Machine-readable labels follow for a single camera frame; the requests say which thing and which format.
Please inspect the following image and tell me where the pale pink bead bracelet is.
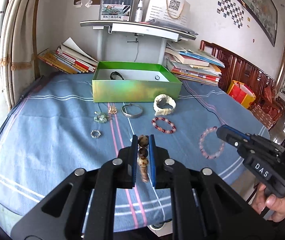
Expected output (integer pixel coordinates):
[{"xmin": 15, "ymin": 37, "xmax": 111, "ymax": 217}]
[{"xmin": 198, "ymin": 126, "xmax": 225, "ymax": 160}]

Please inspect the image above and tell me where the red and pink bead bracelet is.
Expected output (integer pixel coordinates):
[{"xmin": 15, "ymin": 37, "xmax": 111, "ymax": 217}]
[{"xmin": 151, "ymin": 116, "xmax": 177, "ymax": 134}]

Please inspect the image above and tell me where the brown wooden bead bracelet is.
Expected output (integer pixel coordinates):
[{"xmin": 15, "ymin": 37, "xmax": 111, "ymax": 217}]
[{"xmin": 136, "ymin": 134, "xmax": 151, "ymax": 183}]

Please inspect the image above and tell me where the green jade pendant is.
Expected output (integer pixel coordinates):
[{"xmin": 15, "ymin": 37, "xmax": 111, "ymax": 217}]
[{"xmin": 94, "ymin": 111, "xmax": 109, "ymax": 124}]

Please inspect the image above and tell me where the silver bangle bracelet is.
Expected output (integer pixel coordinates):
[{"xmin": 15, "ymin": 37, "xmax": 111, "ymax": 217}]
[{"xmin": 121, "ymin": 103, "xmax": 144, "ymax": 119}]

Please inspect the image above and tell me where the gold brooch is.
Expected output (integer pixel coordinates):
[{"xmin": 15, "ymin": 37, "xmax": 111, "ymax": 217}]
[{"xmin": 108, "ymin": 105, "xmax": 117, "ymax": 115}]

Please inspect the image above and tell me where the person's right hand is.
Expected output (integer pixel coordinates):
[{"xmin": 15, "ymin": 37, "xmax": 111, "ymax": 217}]
[{"xmin": 251, "ymin": 183, "xmax": 285, "ymax": 222}]

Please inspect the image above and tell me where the red yellow shopping bag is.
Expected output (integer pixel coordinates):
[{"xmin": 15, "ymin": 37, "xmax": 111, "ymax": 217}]
[{"xmin": 227, "ymin": 80, "xmax": 256, "ymax": 109}]

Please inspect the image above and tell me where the dark wooden headboard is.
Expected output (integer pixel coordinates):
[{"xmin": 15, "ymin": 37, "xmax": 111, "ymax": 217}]
[{"xmin": 199, "ymin": 39, "xmax": 285, "ymax": 131}]

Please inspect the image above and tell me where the right stack of books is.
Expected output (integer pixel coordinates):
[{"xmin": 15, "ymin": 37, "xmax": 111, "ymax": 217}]
[{"xmin": 164, "ymin": 43, "xmax": 225, "ymax": 86}]

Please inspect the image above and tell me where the stack of books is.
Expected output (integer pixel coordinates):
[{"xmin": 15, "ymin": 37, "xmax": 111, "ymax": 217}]
[
  {"xmin": 38, "ymin": 37, "xmax": 98, "ymax": 74},
  {"xmin": 164, "ymin": 43, "xmax": 225, "ymax": 86}
]

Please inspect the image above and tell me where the blue striped bedsheet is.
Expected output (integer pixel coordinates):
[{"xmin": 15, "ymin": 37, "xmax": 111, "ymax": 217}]
[{"xmin": 0, "ymin": 74, "xmax": 269, "ymax": 233}]

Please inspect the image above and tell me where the green cardboard box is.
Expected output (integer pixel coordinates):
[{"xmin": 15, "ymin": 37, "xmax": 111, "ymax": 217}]
[{"xmin": 92, "ymin": 61, "xmax": 182, "ymax": 103}]

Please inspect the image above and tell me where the black hair band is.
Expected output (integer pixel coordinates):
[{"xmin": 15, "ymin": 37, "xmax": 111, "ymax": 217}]
[{"xmin": 109, "ymin": 71, "xmax": 124, "ymax": 80}]

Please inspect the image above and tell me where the beige curtain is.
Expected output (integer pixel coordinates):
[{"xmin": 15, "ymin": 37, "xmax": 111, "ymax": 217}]
[{"xmin": 0, "ymin": 0, "xmax": 38, "ymax": 109}]

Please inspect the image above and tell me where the white paper gift bag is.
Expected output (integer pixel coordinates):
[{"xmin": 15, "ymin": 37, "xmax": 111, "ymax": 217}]
[{"xmin": 145, "ymin": 0, "xmax": 190, "ymax": 27}]

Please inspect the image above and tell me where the white overbed desk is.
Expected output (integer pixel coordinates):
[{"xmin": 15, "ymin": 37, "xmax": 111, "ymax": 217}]
[{"xmin": 80, "ymin": 20, "xmax": 196, "ymax": 64}]

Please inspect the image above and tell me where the left stack of books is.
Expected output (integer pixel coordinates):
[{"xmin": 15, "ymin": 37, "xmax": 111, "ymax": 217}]
[{"xmin": 38, "ymin": 37, "xmax": 98, "ymax": 74}]

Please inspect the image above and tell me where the white spray bottle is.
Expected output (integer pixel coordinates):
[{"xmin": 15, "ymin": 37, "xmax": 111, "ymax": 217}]
[{"xmin": 134, "ymin": 1, "xmax": 143, "ymax": 22}]

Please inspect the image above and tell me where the marker pen set box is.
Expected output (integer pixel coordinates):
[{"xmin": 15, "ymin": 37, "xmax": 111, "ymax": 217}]
[{"xmin": 99, "ymin": 0, "xmax": 135, "ymax": 22}]

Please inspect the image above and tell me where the framed wall picture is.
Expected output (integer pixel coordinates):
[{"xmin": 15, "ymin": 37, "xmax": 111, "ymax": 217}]
[{"xmin": 238, "ymin": 0, "xmax": 278, "ymax": 46}]

